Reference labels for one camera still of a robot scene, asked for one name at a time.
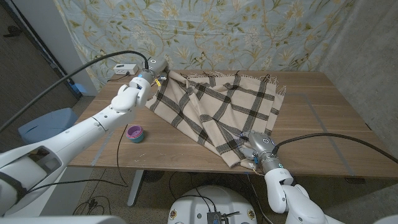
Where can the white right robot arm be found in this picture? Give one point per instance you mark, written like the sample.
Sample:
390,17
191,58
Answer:
295,202

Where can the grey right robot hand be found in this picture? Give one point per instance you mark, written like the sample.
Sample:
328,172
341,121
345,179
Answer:
261,146

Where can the small black electronics box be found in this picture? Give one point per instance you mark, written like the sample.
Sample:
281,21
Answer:
214,217

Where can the blue padded stool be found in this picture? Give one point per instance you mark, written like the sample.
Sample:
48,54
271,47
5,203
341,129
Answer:
46,124

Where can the floral printed backdrop cloth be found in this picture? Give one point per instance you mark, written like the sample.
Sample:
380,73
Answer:
202,34

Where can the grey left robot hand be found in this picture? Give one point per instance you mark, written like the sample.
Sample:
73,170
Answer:
156,66

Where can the white robot torso base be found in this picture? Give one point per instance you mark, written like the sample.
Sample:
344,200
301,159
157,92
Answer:
192,205

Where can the grey metal table leg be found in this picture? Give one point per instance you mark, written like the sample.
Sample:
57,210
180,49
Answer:
136,188

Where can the white power strip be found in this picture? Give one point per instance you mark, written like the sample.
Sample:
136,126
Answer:
125,69

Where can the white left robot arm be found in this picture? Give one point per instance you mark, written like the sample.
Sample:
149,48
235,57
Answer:
77,137

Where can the beige plaid fringed scarf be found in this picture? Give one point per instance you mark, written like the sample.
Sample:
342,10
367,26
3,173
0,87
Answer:
217,105

